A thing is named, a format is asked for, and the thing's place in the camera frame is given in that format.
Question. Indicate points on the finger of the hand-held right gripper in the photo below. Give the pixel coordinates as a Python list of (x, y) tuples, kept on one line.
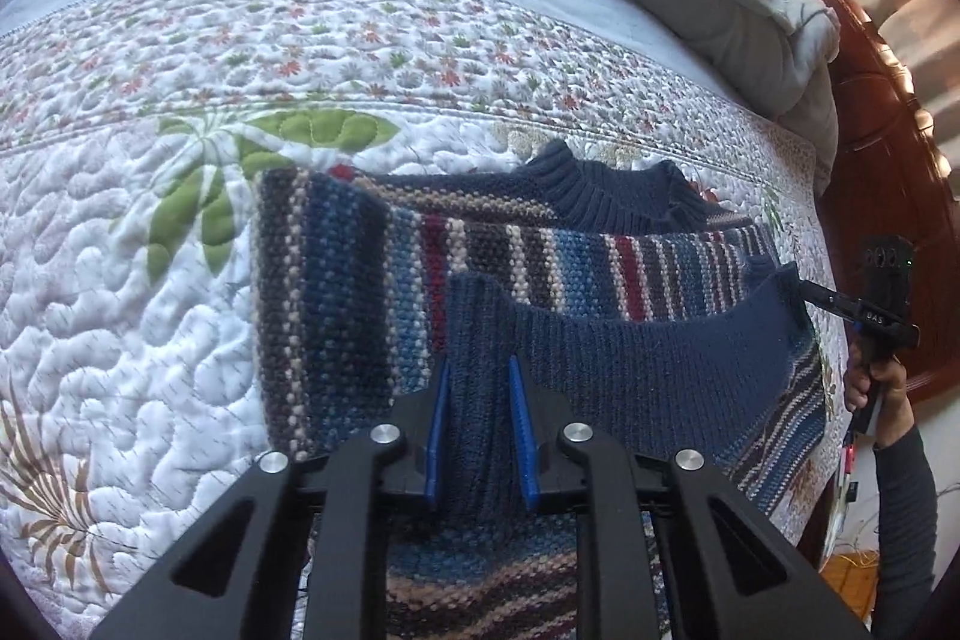
[(825, 299)]

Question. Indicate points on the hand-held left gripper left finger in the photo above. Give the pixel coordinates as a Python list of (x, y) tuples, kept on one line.
[(435, 441)]

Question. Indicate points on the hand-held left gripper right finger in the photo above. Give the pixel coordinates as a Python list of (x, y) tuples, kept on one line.
[(525, 441)]

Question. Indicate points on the striped blue knit sweater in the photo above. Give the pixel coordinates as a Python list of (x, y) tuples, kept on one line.
[(637, 370)]

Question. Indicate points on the person's right forearm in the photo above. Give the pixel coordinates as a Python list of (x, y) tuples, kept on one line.
[(907, 520)]

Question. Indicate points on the person's right hand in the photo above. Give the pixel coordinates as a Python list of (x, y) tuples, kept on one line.
[(896, 396)]

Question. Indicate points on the dark wooden headboard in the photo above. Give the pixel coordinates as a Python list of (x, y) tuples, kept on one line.
[(885, 160)]

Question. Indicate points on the grey pillow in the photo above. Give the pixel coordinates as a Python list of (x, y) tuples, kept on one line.
[(814, 123)]

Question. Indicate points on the floral quilted blanket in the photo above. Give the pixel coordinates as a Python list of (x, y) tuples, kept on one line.
[(112, 310)]

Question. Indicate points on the power strip with red switch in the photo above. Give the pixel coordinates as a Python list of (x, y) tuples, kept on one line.
[(850, 460)]

